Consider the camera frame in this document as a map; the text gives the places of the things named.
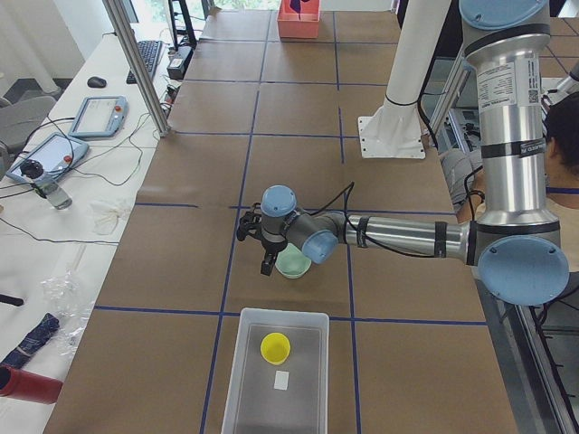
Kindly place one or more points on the aluminium frame post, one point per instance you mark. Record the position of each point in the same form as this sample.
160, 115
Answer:
119, 20

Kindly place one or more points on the pink plastic bin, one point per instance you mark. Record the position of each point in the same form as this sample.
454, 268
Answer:
299, 26

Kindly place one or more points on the black computer mouse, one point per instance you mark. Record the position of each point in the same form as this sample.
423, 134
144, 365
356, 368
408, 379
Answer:
96, 82

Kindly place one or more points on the black keyboard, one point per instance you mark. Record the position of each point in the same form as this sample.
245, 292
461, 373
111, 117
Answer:
150, 51

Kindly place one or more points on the near teach pendant tablet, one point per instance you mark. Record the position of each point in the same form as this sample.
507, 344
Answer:
57, 154

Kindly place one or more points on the teach pendant tablet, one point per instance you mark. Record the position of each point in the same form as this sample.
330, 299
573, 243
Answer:
99, 117
57, 154

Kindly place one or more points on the crumpled clear plastic wrap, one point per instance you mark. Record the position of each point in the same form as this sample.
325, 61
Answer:
67, 301

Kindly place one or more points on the person in beige shirt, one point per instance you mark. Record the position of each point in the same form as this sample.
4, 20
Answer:
561, 163

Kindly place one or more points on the red cylinder bottle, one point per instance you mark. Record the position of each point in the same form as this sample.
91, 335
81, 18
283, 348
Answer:
26, 386

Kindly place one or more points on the light green ceramic bowl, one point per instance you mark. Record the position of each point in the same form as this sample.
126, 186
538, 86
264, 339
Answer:
292, 263

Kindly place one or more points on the clear plastic storage box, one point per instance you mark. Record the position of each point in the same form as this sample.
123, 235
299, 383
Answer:
253, 405

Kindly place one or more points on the yellow plastic cup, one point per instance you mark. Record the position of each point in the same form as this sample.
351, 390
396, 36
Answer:
275, 348

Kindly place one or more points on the white label in box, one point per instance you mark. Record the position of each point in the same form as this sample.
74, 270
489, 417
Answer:
281, 380

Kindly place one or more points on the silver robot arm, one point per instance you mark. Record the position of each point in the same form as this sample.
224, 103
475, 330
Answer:
515, 243

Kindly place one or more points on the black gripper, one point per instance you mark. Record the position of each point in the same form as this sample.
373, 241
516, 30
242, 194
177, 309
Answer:
273, 249

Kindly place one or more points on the crumpled white tissue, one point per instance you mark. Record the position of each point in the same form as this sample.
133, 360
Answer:
106, 215

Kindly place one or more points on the clear water bottle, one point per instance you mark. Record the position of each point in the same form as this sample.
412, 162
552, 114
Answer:
44, 184

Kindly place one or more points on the purple cloth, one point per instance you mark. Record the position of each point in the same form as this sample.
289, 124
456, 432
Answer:
296, 5

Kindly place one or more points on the black power adapter box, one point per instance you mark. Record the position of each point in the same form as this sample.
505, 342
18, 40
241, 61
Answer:
179, 63

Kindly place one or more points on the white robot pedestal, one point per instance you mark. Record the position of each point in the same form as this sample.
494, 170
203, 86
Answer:
394, 131

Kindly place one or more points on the far teach pendant tablet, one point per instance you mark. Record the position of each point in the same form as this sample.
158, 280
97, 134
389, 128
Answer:
99, 117

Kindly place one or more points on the folded blue umbrella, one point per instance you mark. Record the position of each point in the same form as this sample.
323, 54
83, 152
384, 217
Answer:
35, 340

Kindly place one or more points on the grey office chair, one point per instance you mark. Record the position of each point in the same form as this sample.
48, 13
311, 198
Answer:
20, 119

